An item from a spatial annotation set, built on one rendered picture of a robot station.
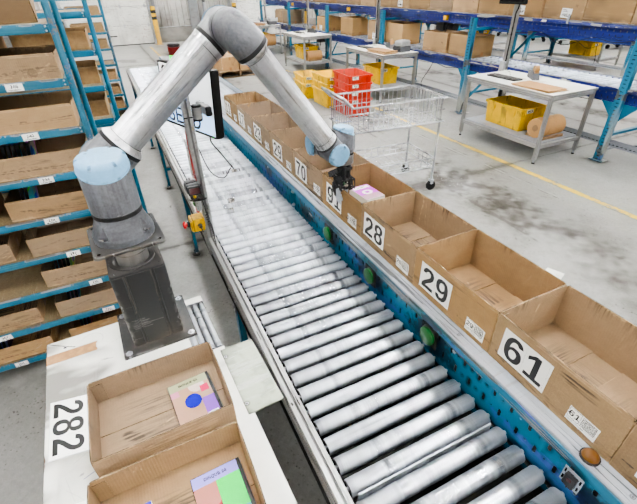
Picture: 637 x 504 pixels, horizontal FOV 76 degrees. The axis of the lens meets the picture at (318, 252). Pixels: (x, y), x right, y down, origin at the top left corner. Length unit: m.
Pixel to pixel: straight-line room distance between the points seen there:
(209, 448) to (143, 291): 0.57
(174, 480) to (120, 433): 0.24
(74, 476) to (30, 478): 1.07
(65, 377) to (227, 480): 0.72
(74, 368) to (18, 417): 1.09
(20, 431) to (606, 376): 2.56
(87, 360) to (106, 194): 0.65
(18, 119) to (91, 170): 0.92
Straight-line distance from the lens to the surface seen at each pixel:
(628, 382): 1.51
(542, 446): 1.39
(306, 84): 8.09
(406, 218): 1.98
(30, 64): 2.16
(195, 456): 1.30
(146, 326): 1.61
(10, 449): 2.65
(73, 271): 2.52
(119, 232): 1.40
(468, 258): 1.75
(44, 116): 2.20
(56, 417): 1.42
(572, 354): 1.51
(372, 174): 2.23
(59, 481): 1.44
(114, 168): 1.34
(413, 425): 1.35
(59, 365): 1.75
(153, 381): 1.52
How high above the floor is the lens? 1.86
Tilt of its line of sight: 34 degrees down
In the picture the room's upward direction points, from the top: 1 degrees counter-clockwise
